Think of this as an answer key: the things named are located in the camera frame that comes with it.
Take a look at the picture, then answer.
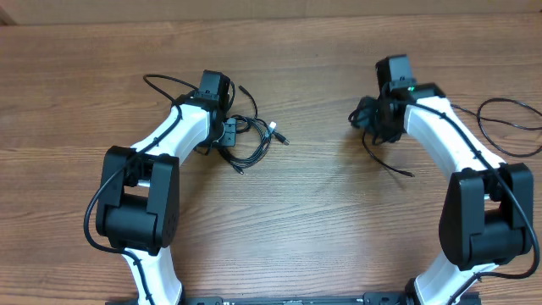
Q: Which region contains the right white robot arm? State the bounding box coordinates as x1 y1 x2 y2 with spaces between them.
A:
348 82 541 304

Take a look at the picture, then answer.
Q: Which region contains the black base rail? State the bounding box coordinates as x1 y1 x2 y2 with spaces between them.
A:
105 291 482 305

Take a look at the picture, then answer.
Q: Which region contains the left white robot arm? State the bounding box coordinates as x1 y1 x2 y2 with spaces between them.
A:
83 70 235 304

